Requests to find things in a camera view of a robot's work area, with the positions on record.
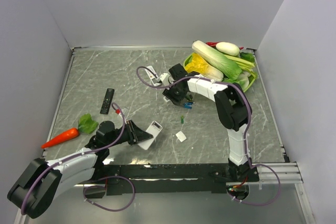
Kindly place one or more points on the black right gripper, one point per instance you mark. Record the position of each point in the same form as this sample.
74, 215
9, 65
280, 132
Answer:
176, 99

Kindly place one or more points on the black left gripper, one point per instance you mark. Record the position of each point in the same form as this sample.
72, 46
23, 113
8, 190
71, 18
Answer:
136, 135

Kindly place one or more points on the white remote control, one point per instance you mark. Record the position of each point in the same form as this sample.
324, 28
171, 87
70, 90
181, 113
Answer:
151, 133

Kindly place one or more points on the white battery cover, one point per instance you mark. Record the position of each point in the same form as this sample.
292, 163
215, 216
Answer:
181, 136

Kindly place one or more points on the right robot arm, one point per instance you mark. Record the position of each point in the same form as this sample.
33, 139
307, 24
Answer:
233, 109

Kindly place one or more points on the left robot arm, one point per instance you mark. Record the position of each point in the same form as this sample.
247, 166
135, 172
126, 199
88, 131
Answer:
42, 181

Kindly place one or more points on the white remote with screen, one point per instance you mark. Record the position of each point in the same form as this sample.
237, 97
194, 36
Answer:
152, 73

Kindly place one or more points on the black remote control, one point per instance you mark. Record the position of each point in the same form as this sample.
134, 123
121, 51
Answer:
107, 101

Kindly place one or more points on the yellow napa cabbage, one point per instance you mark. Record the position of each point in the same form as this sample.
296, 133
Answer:
196, 63

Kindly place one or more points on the green napa cabbage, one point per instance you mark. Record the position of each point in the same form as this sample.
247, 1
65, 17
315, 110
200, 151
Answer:
217, 59

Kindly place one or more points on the green leaf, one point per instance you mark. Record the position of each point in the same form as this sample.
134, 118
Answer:
86, 124

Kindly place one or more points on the red chili pepper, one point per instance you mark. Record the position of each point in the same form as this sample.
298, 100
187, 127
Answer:
212, 44

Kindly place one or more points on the green lettuce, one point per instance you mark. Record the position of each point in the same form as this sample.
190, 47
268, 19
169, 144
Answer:
242, 80

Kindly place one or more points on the white radish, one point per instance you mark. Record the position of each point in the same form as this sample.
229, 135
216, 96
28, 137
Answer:
228, 48

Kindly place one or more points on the orange carrot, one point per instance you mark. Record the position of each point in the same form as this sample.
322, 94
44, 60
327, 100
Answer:
61, 138

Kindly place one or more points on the green celery stalks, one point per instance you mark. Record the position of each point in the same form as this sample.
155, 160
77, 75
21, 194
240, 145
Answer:
246, 62

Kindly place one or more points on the green plastic tray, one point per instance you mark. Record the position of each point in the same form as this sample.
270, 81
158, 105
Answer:
251, 79

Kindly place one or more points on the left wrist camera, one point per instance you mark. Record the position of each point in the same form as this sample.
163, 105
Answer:
122, 112

